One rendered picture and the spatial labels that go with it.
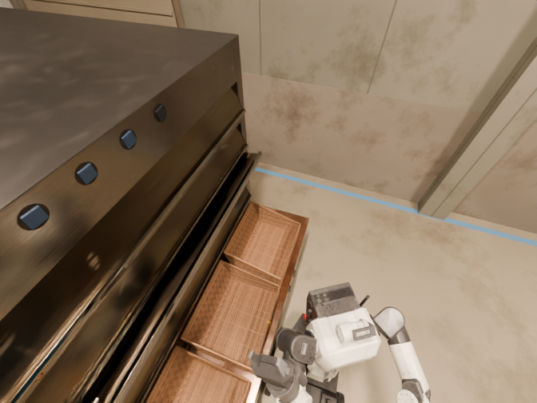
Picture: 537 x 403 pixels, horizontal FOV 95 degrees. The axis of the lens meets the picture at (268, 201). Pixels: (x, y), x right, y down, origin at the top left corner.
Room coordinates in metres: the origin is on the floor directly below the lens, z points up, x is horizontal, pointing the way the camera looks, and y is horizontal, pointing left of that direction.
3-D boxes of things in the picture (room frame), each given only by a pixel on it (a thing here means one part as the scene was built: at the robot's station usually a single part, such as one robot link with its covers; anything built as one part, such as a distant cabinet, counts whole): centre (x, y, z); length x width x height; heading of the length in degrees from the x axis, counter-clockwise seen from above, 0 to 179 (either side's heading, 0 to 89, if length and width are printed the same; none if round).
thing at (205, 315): (0.53, 0.22, 0.72); 0.56 x 0.49 x 0.28; 161
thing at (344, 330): (0.24, -0.32, 1.46); 0.10 x 0.07 x 0.09; 103
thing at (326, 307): (0.30, -0.32, 1.26); 0.34 x 0.30 x 0.36; 103
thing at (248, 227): (1.10, 0.03, 0.72); 0.56 x 0.49 x 0.28; 160
